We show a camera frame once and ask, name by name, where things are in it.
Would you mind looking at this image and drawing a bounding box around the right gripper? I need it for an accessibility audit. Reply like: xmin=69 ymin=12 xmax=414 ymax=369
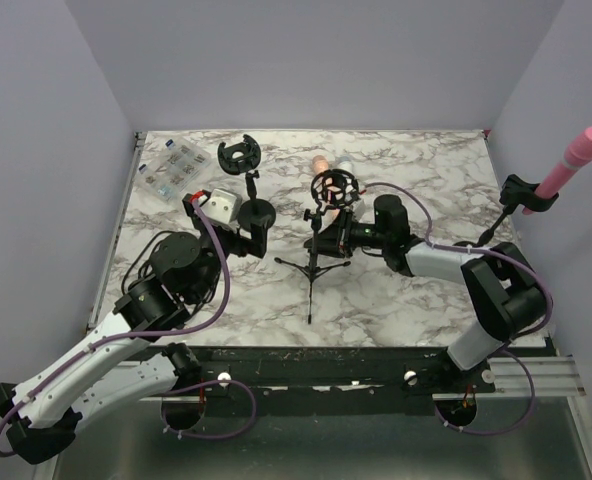
xmin=306 ymin=208 xmax=389 ymax=259

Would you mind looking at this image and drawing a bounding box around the black tripod shock mount stand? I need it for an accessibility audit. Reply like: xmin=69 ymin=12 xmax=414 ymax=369
xmin=274 ymin=168 xmax=361 ymax=325

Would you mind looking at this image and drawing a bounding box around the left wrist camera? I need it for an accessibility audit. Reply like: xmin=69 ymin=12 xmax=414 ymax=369
xmin=182 ymin=188 xmax=242 ymax=230

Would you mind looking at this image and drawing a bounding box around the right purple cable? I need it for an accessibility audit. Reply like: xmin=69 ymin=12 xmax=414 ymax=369
xmin=363 ymin=182 xmax=557 ymax=435

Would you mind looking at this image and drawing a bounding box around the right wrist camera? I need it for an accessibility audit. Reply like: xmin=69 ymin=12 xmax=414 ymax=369
xmin=352 ymin=196 xmax=366 ymax=221

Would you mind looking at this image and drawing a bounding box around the beige microphone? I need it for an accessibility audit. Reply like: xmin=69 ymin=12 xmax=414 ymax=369
xmin=311 ymin=155 xmax=350 ymax=227

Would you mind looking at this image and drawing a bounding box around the pink microphone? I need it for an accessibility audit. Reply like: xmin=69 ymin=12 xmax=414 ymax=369
xmin=535 ymin=126 xmax=592 ymax=211

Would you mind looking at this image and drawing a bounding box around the black clip round base stand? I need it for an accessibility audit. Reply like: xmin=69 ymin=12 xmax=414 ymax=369
xmin=455 ymin=174 xmax=559 ymax=248

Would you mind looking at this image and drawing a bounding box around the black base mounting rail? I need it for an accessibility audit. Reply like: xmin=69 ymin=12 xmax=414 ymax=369
xmin=139 ymin=346 xmax=495 ymax=417

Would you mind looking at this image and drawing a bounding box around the black shock mount desk stand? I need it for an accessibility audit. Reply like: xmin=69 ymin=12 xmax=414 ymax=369
xmin=217 ymin=134 xmax=276 ymax=232

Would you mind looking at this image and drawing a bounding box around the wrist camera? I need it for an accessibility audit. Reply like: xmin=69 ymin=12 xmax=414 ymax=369
xmin=182 ymin=188 xmax=242 ymax=230
xmin=352 ymin=196 xmax=366 ymax=221

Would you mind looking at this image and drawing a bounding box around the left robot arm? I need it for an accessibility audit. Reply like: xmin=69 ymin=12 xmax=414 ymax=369
xmin=0 ymin=206 xmax=273 ymax=465

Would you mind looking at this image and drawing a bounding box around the clear plastic parts box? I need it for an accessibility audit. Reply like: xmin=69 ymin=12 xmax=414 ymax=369
xmin=135 ymin=137 xmax=214 ymax=203

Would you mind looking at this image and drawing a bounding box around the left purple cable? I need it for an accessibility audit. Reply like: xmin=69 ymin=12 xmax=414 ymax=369
xmin=0 ymin=204 xmax=257 ymax=459

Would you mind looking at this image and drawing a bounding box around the purple cable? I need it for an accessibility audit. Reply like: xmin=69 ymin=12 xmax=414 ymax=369
xmin=0 ymin=204 xmax=257 ymax=459
xmin=363 ymin=182 xmax=557 ymax=435

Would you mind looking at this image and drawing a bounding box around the silver white microphone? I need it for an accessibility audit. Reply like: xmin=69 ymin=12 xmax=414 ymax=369
xmin=335 ymin=156 xmax=355 ymax=175

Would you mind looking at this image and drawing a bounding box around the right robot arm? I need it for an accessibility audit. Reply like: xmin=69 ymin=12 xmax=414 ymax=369
xmin=304 ymin=194 xmax=552 ymax=392

